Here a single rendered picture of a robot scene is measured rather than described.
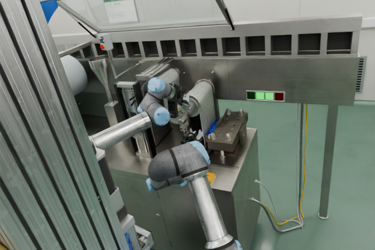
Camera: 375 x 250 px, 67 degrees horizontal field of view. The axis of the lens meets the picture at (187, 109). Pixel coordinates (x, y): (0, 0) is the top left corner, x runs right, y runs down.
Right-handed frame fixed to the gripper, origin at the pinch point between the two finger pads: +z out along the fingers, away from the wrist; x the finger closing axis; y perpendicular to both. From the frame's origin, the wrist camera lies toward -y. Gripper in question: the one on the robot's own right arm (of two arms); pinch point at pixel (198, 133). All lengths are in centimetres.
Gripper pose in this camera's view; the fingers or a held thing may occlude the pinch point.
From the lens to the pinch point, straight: 174.0
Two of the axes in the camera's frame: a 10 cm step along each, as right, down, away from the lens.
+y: -1.5, -8.8, -4.5
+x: -9.0, -0.7, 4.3
